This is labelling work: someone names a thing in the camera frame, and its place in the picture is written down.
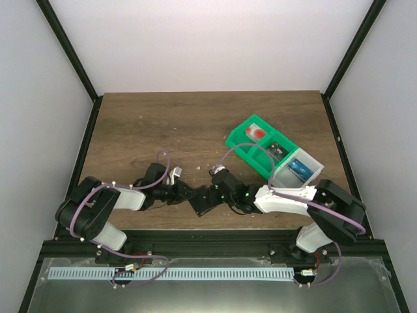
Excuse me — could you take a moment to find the red dotted card stack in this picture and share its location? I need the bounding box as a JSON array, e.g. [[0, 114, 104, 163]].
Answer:
[[245, 123, 267, 143]]

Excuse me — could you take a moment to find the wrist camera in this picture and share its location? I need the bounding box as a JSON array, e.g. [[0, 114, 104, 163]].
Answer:
[[166, 166, 182, 186], [208, 164, 227, 177]]

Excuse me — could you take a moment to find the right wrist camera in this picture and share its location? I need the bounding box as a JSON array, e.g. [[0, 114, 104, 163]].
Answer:
[[208, 164, 227, 177]]

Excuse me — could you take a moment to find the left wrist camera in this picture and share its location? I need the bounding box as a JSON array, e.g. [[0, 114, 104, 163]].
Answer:
[[166, 166, 182, 186]]

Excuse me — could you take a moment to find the black aluminium frame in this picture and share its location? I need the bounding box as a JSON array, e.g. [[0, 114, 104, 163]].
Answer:
[[19, 1, 409, 312]]

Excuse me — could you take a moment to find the black card holder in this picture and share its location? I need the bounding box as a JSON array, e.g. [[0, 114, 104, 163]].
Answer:
[[188, 186, 222, 217]]

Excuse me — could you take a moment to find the light blue cable duct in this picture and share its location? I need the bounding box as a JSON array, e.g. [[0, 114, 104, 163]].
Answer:
[[48, 267, 295, 282]]

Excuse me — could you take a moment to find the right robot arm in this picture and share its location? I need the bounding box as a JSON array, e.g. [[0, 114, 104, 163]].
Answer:
[[209, 166, 366, 254]]

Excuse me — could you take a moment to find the dark card stack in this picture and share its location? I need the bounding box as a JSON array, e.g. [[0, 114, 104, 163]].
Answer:
[[267, 142, 289, 162]]

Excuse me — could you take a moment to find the blue card stack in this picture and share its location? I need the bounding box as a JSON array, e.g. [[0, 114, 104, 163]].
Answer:
[[288, 158, 313, 182]]

